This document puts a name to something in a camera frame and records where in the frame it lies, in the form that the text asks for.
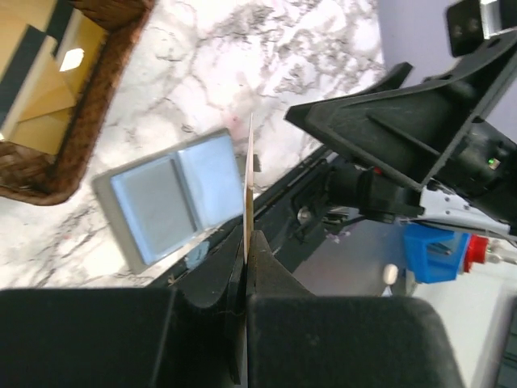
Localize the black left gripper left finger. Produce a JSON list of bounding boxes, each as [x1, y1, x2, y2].
[[1, 228, 245, 387]]

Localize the woven brown divided basket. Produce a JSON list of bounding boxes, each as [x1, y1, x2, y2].
[[1, 1, 154, 206]]

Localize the gold card edgewise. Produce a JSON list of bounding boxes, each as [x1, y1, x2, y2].
[[243, 114, 254, 264]]

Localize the red emergency button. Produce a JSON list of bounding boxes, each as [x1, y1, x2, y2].
[[463, 234, 489, 272]]

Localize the blue plastic block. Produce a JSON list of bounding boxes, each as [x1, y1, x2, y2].
[[404, 224, 471, 284]]

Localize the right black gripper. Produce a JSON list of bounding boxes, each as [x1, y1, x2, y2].
[[285, 1, 516, 230]]

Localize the grey card holder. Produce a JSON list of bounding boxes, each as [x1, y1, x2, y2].
[[92, 129, 249, 273]]

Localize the gold card with stripe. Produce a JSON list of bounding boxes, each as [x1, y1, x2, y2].
[[1, 1, 107, 155]]

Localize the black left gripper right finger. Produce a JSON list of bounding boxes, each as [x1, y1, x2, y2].
[[246, 231, 464, 387]]

